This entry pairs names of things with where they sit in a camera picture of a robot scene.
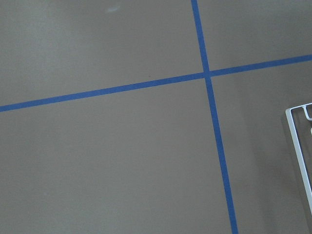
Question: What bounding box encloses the brown paper table cover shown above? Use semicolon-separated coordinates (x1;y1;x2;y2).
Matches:
0;0;312;234

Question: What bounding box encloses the white wire cup holder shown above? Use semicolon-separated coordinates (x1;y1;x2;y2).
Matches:
285;103;312;216

